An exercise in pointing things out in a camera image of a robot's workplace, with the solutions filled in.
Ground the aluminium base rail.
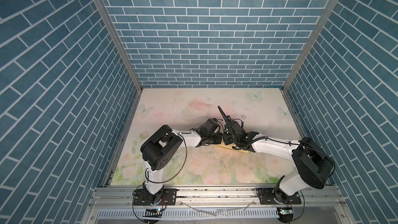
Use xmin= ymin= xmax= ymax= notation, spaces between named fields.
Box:
xmin=89 ymin=184 xmax=345 ymax=208

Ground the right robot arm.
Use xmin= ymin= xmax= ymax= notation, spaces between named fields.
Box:
xmin=224 ymin=116 xmax=335 ymax=202

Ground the yellow envelope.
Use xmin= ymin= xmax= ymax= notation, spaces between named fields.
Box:
xmin=216 ymin=144 xmax=249 ymax=153

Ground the corner aluminium post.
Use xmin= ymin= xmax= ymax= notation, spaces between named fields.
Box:
xmin=92 ymin=0 xmax=143 ymax=93
xmin=282 ymin=0 xmax=339 ymax=94

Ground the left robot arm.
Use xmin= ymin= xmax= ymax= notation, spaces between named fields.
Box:
xmin=141 ymin=118 xmax=223 ymax=201

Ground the left corner aluminium post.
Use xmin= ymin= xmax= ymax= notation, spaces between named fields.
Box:
xmin=92 ymin=0 xmax=143 ymax=93

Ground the right corner aluminium post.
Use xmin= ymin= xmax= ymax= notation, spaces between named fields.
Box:
xmin=282 ymin=0 xmax=339 ymax=94

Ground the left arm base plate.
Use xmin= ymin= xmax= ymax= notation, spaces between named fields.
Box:
xmin=133 ymin=187 xmax=177 ymax=206

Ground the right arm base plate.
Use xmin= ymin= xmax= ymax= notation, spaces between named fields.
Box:
xmin=255 ymin=187 xmax=302 ymax=205

